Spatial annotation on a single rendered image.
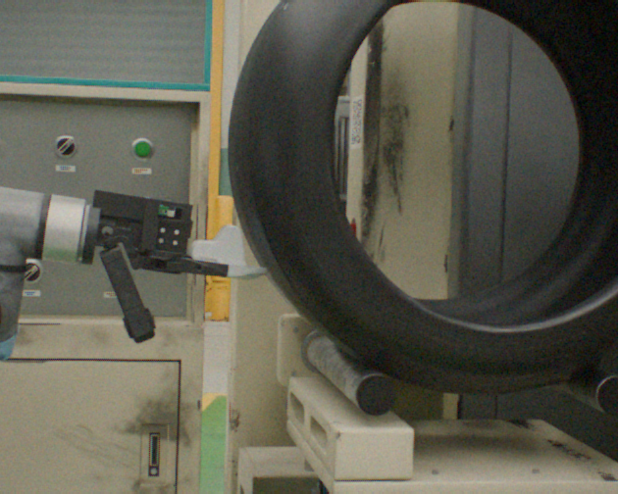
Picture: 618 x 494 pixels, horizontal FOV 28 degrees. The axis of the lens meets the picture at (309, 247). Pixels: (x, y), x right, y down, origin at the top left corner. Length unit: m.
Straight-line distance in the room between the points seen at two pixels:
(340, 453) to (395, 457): 0.06
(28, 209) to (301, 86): 0.33
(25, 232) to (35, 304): 0.62
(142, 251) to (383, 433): 0.34
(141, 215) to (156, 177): 0.59
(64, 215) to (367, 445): 0.42
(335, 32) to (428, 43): 0.42
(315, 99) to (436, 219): 0.46
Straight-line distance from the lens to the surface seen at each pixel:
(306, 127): 1.32
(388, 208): 1.72
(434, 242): 1.74
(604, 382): 1.44
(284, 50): 1.35
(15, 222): 1.39
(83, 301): 2.00
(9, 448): 1.99
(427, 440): 1.61
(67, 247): 1.39
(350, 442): 1.36
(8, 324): 1.40
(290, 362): 1.69
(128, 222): 1.41
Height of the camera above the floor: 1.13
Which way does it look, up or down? 3 degrees down
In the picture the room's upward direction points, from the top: 2 degrees clockwise
